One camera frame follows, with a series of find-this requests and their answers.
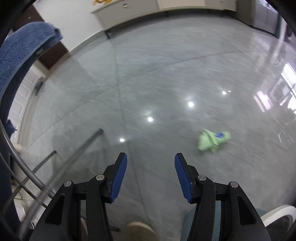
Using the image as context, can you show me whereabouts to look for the green snack wrapper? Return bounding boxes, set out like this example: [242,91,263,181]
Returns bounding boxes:
[198,128,232,153]

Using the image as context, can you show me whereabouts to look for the white base cabinets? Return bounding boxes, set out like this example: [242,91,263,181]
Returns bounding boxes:
[8,62,45,149]

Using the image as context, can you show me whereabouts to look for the grey refrigerator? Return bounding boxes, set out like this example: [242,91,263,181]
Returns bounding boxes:
[236,0,281,39]

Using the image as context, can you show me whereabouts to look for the white TV cabinet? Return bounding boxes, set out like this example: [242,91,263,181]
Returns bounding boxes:
[90,0,237,39]

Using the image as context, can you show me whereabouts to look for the blue fluffy mat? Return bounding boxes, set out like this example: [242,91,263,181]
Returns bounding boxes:
[0,22,63,121]

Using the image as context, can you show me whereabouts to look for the dark brown door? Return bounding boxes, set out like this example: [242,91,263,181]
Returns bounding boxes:
[13,5,70,70]

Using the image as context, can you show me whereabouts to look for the grey metal table frame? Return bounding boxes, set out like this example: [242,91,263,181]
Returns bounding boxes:
[0,120,104,241]

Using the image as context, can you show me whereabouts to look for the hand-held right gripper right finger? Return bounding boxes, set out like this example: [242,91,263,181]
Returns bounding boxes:
[174,152,272,241]

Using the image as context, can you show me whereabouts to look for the white round bin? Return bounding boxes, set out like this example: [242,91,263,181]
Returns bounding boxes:
[260,204,296,241]

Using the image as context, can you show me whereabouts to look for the beige shoe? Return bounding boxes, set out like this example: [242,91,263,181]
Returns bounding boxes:
[127,221,156,241]

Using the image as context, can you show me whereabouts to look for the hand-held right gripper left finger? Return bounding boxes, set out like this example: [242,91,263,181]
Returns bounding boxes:
[29,152,128,241]

